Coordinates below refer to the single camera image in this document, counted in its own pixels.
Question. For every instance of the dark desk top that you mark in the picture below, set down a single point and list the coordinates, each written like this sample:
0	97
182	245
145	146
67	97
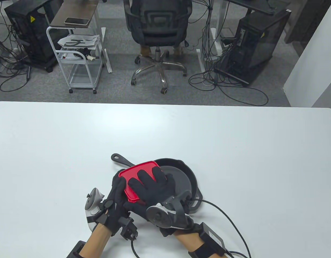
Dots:
251	5

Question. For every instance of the black wrist box module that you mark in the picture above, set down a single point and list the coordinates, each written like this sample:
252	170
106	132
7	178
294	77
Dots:
212	237

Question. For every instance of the person's right hand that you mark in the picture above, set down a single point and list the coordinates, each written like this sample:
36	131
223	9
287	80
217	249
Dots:
152	188

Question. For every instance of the black smartphone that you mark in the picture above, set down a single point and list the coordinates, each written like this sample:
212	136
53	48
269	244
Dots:
76	21

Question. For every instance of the person's left hand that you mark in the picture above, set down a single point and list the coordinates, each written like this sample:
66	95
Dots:
114	204

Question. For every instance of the white paper with black print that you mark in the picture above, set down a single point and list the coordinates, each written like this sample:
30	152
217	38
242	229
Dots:
87	41

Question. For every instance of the black computer tower case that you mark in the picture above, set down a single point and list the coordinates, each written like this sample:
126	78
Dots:
33	40
262	53

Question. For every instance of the black frying pan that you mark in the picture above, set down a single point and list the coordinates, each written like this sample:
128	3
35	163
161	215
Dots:
181	177

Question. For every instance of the grey and white controller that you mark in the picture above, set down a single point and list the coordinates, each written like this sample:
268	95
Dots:
158	216
92	199

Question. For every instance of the white desk frame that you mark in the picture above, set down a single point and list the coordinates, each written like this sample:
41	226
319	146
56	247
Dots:
200	63

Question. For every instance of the dark brown cabinet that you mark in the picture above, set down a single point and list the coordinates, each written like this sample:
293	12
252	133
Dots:
305	21

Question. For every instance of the person's left forearm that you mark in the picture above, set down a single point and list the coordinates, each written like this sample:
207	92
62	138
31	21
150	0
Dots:
98	242

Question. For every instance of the person's right forearm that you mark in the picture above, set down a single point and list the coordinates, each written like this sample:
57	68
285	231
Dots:
189	243

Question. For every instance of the white desk leg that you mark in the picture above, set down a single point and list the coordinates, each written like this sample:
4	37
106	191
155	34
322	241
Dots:
107	59

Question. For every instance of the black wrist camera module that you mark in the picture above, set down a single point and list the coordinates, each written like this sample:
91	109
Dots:
127	228

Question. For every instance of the white device with red mark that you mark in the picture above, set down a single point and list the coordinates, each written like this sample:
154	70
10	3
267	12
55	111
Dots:
71	55

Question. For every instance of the white cart with brown top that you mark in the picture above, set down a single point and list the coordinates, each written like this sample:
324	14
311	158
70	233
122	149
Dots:
74	10

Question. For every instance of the red container lid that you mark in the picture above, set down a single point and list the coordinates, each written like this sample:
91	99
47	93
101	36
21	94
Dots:
130	174

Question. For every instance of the black office chair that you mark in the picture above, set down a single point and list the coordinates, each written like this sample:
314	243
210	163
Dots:
160	27

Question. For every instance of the white power strip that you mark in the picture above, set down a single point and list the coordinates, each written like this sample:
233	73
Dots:
16	56

